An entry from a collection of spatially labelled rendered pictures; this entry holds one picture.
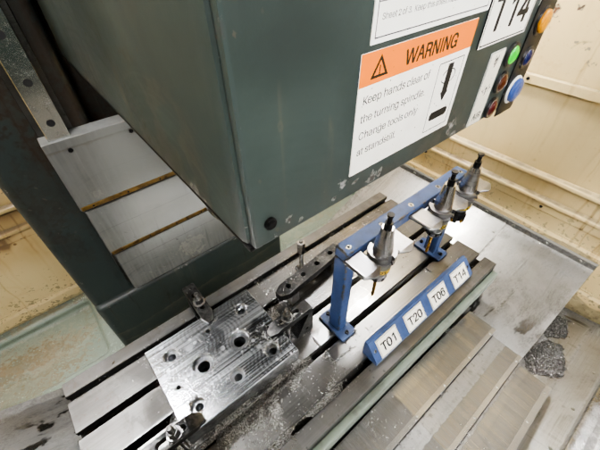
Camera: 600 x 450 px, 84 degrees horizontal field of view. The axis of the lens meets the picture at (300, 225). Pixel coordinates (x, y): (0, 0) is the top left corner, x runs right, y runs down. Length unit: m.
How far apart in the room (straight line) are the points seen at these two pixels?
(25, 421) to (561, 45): 1.86
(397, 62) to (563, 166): 1.11
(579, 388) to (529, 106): 0.89
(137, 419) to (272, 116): 0.85
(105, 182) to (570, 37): 1.27
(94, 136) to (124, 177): 0.12
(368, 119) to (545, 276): 1.23
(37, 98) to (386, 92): 0.69
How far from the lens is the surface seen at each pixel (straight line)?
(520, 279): 1.44
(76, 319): 1.65
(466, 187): 0.94
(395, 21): 0.29
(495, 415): 1.20
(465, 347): 1.24
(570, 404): 1.39
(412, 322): 1.00
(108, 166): 0.91
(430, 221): 0.84
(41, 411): 1.39
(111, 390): 1.03
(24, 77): 0.84
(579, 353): 1.53
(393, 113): 0.33
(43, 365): 1.59
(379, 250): 0.71
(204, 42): 0.20
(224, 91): 0.21
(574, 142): 1.34
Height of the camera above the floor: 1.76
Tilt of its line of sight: 44 degrees down
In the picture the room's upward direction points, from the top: 1 degrees counter-clockwise
